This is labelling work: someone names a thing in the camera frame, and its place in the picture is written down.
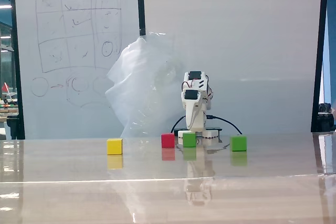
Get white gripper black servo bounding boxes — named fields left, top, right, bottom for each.
left=181, top=89, right=208, bottom=132

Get translucent plastic bag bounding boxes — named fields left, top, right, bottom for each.
left=104, top=31, right=190, bottom=138

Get green cube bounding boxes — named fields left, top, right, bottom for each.
left=230, top=135, right=248, bottom=153
left=182, top=132, right=197, bottom=148

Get flat black power board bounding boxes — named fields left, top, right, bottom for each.
left=174, top=127, right=223, bottom=132

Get red servo wires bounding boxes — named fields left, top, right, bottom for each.
left=182, top=79, right=196, bottom=90

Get red cube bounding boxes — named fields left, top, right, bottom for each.
left=161, top=133, right=176, bottom=148

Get black device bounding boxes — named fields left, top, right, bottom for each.
left=317, top=102, right=335, bottom=132

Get black cable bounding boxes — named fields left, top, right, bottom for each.
left=170, top=115, right=187, bottom=134
left=206, top=114, right=243, bottom=136

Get yellow cube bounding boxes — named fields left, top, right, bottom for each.
left=106, top=138, right=124, bottom=155

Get whiteboard with marker grid drawing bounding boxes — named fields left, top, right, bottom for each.
left=13, top=0, right=140, bottom=140

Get plain white board panel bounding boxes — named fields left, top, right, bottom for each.
left=142, top=0, right=323, bottom=136

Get black board frame post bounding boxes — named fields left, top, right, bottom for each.
left=136, top=0, right=146, bottom=36
left=310, top=0, right=330, bottom=133
left=8, top=0, right=26, bottom=140

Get black board stand foot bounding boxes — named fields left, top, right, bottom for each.
left=6, top=113, right=19, bottom=140

